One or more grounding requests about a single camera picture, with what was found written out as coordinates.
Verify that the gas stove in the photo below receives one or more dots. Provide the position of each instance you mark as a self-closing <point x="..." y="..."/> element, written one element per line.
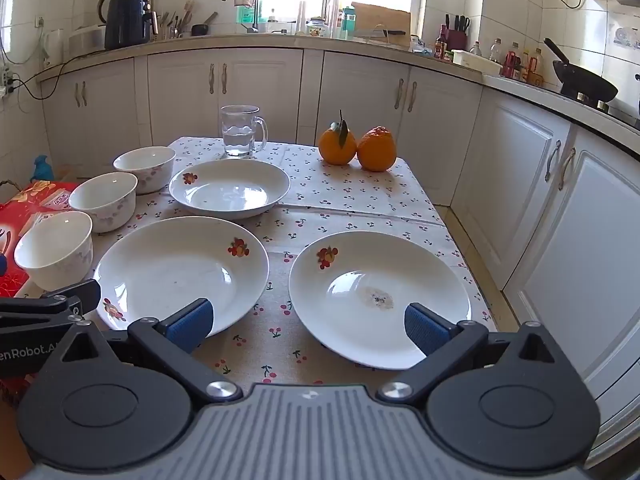
<point x="625" y="115"/>

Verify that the metal faucet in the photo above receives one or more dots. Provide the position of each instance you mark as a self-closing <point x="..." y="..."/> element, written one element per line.
<point x="256" y="15"/>

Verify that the white bowl with floral pattern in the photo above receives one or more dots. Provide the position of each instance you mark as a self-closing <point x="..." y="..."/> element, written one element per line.
<point x="55" y="250"/>
<point x="105" y="202"/>
<point x="145" y="167"/>

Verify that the cherry print tablecloth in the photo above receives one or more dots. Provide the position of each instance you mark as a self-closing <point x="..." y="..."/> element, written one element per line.
<point x="340" y="190"/>

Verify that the white plate with fruit print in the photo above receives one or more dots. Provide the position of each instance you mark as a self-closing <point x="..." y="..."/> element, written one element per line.
<point x="170" y="270"/>
<point x="350" y="270"/>
<point x="230" y="187"/>

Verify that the dark red knife block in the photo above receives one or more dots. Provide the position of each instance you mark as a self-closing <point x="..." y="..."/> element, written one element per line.
<point x="456" y="40"/>

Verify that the small black saucepan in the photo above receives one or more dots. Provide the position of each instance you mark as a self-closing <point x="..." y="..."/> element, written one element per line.
<point x="200" y="30"/>

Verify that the black wok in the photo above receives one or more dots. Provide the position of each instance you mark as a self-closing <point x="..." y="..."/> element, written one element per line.
<point x="585" y="82"/>

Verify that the beige kitchen countertop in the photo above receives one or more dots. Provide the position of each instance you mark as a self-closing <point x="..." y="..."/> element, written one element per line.
<point x="280" y="40"/>

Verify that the yellow oil bottle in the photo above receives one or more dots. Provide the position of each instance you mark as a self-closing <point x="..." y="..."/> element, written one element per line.
<point x="536" y="72"/>

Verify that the dark sauce bottle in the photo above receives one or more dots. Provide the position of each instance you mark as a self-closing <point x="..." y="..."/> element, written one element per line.
<point x="441" y="47"/>

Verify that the utensil holder with utensils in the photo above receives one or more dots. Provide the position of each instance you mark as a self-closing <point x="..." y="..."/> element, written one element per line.
<point x="175" y="30"/>

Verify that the red condiment bottle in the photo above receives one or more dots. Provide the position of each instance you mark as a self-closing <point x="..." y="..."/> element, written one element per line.
<point x="511" y="62"/>

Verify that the white power strip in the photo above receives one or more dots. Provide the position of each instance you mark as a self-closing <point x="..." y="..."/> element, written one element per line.
<point x="6" y="80"/>

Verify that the teal container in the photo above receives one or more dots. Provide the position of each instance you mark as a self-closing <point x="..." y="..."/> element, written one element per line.
<point x="348" y="20"/>

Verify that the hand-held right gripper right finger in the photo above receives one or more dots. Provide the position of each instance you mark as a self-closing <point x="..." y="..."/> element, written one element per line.
<point x="425" y="330"/>

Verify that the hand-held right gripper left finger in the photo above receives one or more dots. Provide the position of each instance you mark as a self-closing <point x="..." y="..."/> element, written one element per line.
<point x="190" y="322"/>

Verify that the kitchen knife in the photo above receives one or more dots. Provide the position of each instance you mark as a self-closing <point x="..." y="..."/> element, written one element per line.
<point x="395" y="32"/>

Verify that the clear plastic bottle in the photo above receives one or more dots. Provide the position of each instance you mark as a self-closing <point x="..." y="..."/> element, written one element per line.
<point x="495" y="52"/>
<point x="476" y="49"/>

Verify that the white countertop appliance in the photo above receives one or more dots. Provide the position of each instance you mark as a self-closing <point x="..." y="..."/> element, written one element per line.
<point x="85" y="40"/>

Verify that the white rectangular tray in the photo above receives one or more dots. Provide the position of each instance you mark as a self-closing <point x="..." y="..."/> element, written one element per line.
<point x="475" y="61"/>

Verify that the glass jar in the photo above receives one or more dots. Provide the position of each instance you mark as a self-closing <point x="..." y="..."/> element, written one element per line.
<point x="316" y="27"/>

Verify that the orange with green leaf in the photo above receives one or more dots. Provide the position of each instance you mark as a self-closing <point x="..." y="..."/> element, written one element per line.
<point x="336" y="150"/>

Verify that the clear glass mug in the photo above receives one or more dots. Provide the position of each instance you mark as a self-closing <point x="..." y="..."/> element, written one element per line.
<point x="240" y="135"/>

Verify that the wooden cutting board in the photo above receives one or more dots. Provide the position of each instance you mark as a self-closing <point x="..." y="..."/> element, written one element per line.
<point x="380" y="15"/>

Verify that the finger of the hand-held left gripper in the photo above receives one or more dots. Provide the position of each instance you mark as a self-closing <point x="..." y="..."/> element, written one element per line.
<point x="75" y="295"/>

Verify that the small blue white package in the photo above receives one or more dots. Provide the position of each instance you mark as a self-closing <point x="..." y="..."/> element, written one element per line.
<point x="421" y="50"/>

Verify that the red printed box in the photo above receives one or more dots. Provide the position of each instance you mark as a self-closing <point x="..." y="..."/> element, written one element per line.
<point x="30" y="205"/>

